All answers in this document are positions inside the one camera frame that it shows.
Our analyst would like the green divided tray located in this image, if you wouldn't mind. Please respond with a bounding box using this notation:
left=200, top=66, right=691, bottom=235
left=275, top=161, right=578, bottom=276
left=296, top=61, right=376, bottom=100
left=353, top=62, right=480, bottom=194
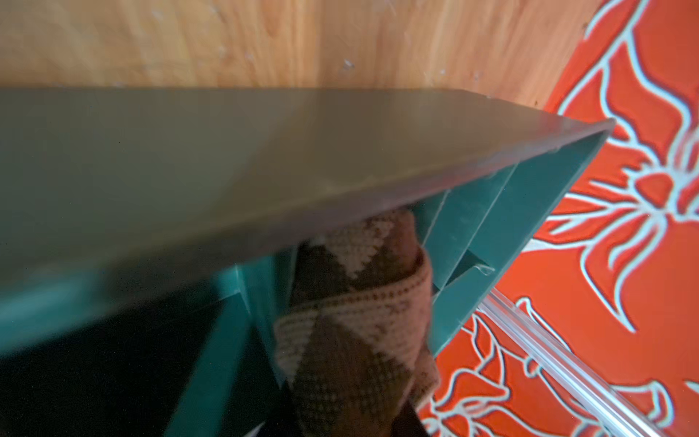
left=1, top=88, right=615, bottom=436

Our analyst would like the brown argyle sock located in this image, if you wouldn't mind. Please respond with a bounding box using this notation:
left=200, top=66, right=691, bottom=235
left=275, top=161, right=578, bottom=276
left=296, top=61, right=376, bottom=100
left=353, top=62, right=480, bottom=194
left=262, top=209, right=440, bottom=436

